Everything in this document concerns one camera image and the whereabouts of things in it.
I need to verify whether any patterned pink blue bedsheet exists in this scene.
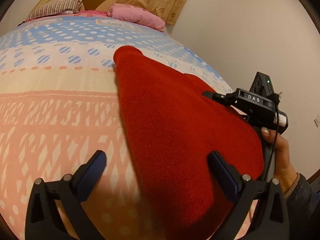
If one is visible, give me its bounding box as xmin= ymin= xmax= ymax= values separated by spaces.
xmin=1 ymin=14 xmax=231 ymax=239

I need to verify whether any striped grey pillow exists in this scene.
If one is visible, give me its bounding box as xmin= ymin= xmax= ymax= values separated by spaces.
xmin=26 ymin=0 xmax=83 ymax=21

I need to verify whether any red knitted sweater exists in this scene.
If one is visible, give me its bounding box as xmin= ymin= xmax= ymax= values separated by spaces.
xmin=113 ymin=46 xmax=264 ymax=239

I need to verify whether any black cable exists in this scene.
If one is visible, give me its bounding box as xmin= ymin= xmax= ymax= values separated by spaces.
xmin=262 ymin=104 xmax=281 ymax=182

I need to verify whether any person's right hand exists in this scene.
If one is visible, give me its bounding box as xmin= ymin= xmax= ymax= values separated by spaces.
xmin=273 ymin=135 xmax=298 ymax=194

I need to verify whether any dark jacket sleeve forearm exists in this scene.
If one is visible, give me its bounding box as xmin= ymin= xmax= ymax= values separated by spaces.
xmin=285 ymin=173 xmax=319 ymax=239

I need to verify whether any pink pillow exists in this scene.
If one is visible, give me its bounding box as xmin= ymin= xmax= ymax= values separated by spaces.
xmin=107 ymin=3 xmax=165 ymax=32

